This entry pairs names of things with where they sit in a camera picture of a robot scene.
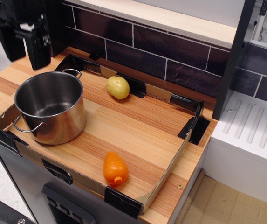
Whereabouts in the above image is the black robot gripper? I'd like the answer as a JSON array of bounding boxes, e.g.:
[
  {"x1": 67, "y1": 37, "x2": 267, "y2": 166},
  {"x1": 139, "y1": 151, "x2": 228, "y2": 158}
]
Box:
[{"x1": 0, "y1": 0, "x2": 51, "y2": 70}]

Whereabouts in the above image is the stainless steel pot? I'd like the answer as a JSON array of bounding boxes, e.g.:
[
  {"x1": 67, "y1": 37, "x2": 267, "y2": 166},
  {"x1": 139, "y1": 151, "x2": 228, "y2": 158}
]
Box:
[{"x1": 14, "y1": 69, "x2": 86, "y2": 145}]

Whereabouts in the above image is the cardboard fence with black tape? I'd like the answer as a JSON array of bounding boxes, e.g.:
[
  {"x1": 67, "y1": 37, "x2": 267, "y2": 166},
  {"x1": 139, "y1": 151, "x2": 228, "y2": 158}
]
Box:
[{"x1": 0, "y1": 51, "x2": 216, "y2": 224}]

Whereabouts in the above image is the yellow plastic potato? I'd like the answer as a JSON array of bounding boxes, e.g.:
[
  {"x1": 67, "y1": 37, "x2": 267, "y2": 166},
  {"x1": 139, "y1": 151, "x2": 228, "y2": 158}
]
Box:
[{"x1": 106, "y1": 76, "x2": 130, "y2": 99}]

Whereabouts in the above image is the orange plastic carrot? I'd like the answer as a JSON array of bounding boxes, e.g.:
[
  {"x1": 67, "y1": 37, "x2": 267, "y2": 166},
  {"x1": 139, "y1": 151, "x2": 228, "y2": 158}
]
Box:
[{"x1": 103, "y1": 151, "x2": 129, "y2": 185}]

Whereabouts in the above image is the light wooden shelf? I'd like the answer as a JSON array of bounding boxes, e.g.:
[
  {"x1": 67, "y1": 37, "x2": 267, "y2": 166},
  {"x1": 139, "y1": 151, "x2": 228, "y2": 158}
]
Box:
[{"x1": 67, "y1": 0, "x2": 237, "y2": 49}]

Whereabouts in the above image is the grey oven control panel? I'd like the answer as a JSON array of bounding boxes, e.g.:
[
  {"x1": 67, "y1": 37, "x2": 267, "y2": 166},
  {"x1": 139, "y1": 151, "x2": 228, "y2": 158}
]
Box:
[{"x1": 41, "y1": 183, "x2": 97, "y2": 224}]

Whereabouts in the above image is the white toy sink drainboard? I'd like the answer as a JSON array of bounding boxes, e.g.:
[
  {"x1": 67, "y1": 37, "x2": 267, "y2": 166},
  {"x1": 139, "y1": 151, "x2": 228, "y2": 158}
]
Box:
[{"x1": 203, "y1": 92, "x2": 267, "y2": 201}]

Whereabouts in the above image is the dark grey right upright post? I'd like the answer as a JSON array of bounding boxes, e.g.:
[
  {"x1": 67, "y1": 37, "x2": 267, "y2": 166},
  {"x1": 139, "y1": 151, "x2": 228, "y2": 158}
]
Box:
[{"x1": 212, "y1": 0, "x2": 257, "y2": 120}]

